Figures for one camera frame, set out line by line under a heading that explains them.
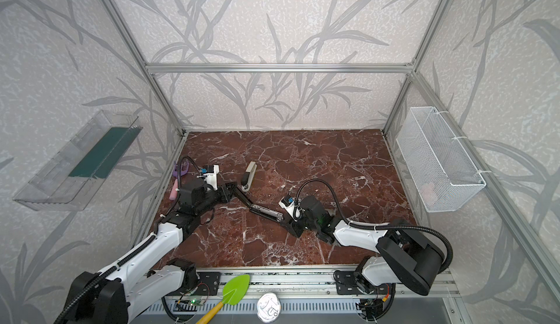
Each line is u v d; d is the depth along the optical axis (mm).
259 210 881
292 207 738
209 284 728
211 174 748
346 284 731
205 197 667
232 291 722
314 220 665
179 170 1074
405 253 427
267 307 654
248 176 969
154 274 570
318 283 753
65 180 637
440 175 846
